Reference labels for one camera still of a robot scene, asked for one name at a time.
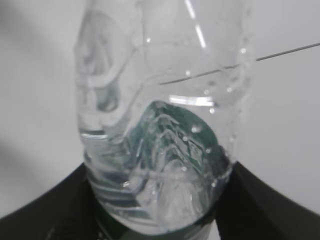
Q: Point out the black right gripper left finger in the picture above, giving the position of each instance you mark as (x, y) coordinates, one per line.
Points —
(66, 212)

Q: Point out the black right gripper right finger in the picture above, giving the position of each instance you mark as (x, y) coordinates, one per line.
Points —
(249, 209)

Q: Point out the clear water bottle green label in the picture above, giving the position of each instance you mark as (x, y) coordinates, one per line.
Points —
(159, 87)

